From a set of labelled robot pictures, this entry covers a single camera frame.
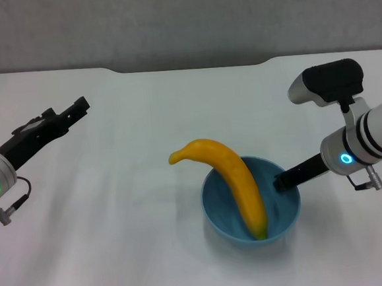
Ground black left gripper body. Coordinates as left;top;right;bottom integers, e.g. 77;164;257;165
0;117;74;172

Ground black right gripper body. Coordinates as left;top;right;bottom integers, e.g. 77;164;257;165
289;152;331;190

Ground yellow banana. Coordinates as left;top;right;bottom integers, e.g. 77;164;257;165
166;133;270;248

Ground blue plastic bowl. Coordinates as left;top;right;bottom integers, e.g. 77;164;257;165
198;152;305;252

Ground right arm connector cable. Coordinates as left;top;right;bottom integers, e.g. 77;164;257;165
344;164;382;194

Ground arm connector cable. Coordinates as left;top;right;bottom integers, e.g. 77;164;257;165
344;164;382;194
0;175;36;227

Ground left arm connector cable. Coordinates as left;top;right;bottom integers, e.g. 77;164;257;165
0;175;36;227

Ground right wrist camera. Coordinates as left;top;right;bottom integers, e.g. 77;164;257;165
286;57;367;118

